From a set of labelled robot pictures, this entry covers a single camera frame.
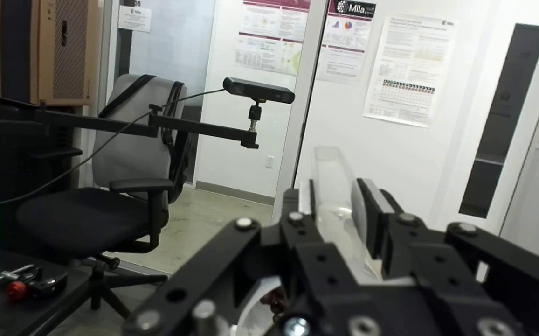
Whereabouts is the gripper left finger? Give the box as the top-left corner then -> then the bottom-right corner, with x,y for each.
123,180 -> 366,336

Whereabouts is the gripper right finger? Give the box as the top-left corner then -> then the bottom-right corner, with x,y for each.
357,178 -> 539,336

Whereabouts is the clear plastic cup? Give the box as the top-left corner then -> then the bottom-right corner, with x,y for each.
311,146 -> 384,286

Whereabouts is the grey and black office chair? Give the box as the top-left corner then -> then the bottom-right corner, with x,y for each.
14,73 -> 192,321

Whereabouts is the bunch of keys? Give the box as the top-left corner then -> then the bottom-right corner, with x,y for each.
0,264 -> 69,302

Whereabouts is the white poster with table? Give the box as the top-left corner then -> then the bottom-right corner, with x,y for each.
362,14 -> 457,128

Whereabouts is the poster with maroon header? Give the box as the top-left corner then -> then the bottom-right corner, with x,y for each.
234,0 -> 311,77

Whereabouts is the poster with pie chart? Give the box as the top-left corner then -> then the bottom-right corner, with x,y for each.
315,0 -> 377,85

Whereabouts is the small white notice sheet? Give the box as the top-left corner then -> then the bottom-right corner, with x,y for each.
117,5 -> 152,34

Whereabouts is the cardboard box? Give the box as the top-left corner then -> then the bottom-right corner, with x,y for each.
0,0 -> 101,107

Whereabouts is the camera on mount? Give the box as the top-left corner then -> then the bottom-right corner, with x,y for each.
0,77 -> 296,150

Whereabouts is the black cable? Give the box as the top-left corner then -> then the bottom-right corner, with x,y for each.
0,88 -> 227,206

